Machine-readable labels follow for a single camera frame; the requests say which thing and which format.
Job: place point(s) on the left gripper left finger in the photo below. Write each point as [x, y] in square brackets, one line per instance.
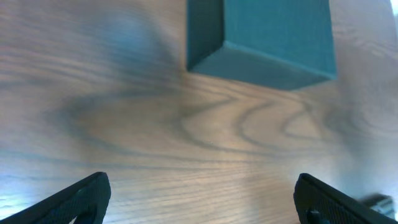
[86, 201]

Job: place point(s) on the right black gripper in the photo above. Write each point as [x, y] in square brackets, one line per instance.
[380, 203]

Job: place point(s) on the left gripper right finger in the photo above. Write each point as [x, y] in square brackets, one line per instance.
[317, 202]

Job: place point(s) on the dark green box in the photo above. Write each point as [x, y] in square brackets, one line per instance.
[282, 44]

